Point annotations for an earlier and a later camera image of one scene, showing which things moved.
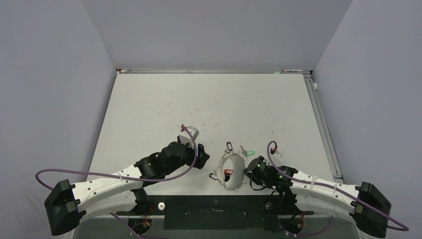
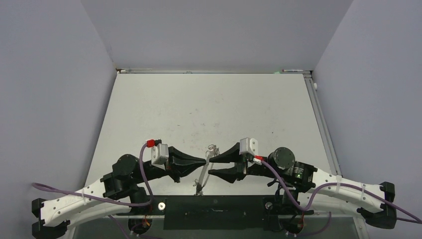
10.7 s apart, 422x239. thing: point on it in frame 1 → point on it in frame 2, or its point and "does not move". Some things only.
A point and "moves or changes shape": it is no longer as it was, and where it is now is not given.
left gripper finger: (202, 157) → (181, 165)
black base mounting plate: (248, 212) does not move
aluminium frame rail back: (260, 71) does not move
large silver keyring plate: (239, 171) moves or changes shape
